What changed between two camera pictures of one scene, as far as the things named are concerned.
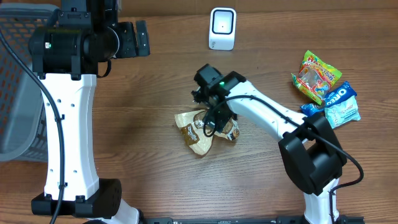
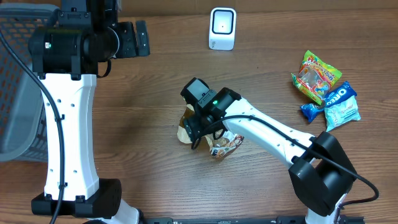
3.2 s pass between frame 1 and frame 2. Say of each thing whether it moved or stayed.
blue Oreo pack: stayed
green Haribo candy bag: stayed
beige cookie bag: moved
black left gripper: stayed
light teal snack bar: stayed
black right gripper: moved
